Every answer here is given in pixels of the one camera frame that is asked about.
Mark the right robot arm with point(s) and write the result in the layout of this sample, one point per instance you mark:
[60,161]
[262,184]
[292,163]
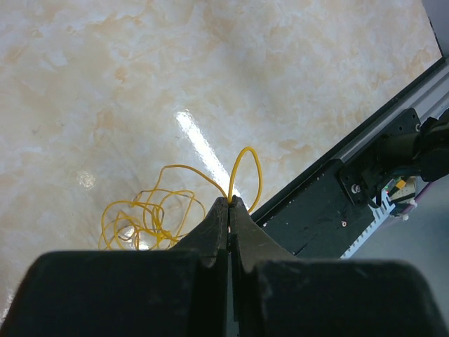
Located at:
[422,153]

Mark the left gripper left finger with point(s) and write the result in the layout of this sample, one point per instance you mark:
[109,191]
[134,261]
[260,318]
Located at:
[178,292]

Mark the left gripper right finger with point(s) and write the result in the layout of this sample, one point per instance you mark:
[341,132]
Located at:
[277,294]

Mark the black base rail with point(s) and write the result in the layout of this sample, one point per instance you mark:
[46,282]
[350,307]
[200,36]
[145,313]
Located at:
[330,209]

